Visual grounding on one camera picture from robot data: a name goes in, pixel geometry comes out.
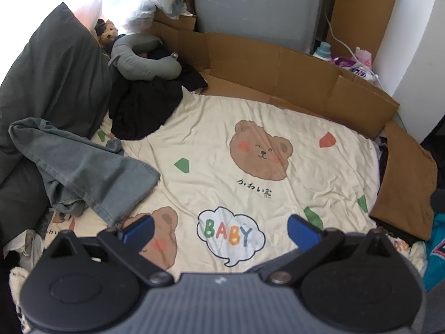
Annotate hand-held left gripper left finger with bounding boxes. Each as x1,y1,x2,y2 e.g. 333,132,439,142
46,215,173,288

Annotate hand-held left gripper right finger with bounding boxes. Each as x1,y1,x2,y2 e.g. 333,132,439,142
269,215,397,287

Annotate blue denim pants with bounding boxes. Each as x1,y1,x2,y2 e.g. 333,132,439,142
9,117,160,228

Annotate grey fuzzy blanket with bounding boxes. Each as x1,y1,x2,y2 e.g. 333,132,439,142
35,212,56,239

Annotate black folded garment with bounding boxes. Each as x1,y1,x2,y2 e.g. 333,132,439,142
369,216,423,247

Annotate brown folded garment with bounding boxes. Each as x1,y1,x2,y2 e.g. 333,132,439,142
369,121,438,240

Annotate cream bear print blanket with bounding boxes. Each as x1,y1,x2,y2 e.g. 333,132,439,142
43,92,428,279

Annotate white fluffy spotted blanket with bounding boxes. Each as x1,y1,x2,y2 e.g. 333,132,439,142
9,266,32,334

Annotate teal jersey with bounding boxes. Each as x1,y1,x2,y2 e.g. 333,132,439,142
422,212,445,282

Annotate brown cardboard sheet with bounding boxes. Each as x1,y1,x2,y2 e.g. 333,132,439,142
151,7,400,138

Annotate grey neck pillow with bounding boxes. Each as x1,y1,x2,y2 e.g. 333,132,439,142
108,34,182,81

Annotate purple and white packet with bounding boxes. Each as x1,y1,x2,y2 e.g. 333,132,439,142
330,56,374,77

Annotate white bottle with blue cap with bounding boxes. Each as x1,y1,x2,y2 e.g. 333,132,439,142
312,42,332,59

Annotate dark grey duvet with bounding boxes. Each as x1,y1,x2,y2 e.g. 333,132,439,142
0,2,113,247

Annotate pink packet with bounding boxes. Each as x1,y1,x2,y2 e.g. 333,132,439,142
355,47,373,70

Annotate brown teddy bear toy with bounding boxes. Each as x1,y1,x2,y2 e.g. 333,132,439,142
95,19,119,47

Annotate tall cardboard panel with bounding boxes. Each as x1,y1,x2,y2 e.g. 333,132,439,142
330,0,397,60

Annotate clear plastic bag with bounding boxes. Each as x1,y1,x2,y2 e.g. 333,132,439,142
122,0,157,35

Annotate grey upright mattress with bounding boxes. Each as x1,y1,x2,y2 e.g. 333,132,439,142
191,0,343,54

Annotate white cable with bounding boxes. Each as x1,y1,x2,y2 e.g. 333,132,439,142
325,7,383,87

